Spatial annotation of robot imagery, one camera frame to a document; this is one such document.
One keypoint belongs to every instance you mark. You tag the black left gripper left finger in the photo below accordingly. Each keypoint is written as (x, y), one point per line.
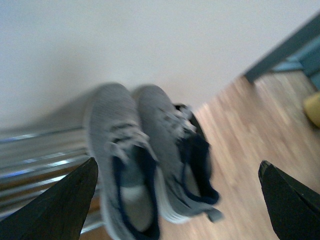
(57, 214)

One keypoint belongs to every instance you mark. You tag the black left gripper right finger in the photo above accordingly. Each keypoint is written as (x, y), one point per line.
(293, 208)

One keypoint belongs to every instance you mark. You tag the grey knit sneaker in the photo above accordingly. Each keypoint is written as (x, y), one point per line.
(126, 165)
(184, 169)

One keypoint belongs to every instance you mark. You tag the black metal shoe rack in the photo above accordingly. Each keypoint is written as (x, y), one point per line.
(32, 163)

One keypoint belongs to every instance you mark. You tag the yellow object at edge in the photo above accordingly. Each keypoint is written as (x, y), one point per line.
(311, 107)

